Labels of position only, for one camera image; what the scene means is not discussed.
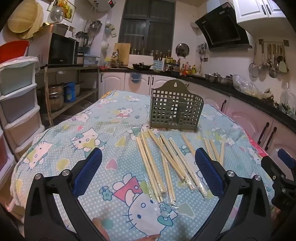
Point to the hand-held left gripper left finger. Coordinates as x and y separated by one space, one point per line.
89 169

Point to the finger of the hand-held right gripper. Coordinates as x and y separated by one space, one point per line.
288 158
271 168

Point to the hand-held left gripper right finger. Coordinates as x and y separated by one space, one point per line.
208 171

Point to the pile of wooden chopsticks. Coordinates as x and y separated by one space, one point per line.
150 166

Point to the green perforated chopstick holder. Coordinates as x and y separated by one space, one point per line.
161 104

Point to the row of hanging cooking utensils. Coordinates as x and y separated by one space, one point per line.
272 62

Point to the cartoon cat printed blanket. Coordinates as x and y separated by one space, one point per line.
92 115

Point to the plastic bag of greens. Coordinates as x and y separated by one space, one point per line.
286 99

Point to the ginger root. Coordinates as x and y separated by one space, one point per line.
268 92

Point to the blue canister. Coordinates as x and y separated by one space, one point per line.
69 92

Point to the steel steamer pot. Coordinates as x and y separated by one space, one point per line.
56 97

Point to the clear plastic bag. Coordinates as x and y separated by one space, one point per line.
245 85

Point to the pastel plastic drawer tower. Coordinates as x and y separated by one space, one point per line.
16 102

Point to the blue plastic bag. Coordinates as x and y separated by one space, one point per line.
135 77

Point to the metal storage shelf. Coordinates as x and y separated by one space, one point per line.
69 67

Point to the cluster of condiment bottles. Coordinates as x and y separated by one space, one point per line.
188 69

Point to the light blue plastic container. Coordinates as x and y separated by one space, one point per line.
90 60

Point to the black wok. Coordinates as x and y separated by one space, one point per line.
141 66

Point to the kitchen faucet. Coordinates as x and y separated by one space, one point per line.
116 55

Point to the blue and white knife block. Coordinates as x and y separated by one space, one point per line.
158 65

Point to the wooden cutting board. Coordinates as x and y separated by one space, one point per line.
122 53

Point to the black microwave oven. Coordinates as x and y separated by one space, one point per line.
60 49

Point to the white hanging scoop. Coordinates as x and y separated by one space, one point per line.
104 46

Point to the hanging steel pot lid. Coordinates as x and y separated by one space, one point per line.
182 49

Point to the dark blender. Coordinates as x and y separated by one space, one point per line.
84 39

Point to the row of windowsill jars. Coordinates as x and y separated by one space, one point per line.
148 52

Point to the hanging packet bag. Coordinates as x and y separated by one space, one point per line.
109 29

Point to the red plastic basin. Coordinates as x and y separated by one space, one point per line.
12 49

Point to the hanging steel bowl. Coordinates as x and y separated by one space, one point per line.
95 25

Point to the beige metal box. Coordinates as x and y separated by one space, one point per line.
56 29

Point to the black range hood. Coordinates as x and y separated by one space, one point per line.
222 27

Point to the white upper cabinet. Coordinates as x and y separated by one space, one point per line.
254 9

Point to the dark kitchen window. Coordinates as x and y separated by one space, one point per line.
148 23

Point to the glass pot lid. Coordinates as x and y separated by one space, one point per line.
57 14

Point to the white water heater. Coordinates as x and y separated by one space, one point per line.
100 4

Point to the round bamboo basket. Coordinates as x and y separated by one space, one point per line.
22 16

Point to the fruit wall picture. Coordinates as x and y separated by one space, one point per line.
68 9

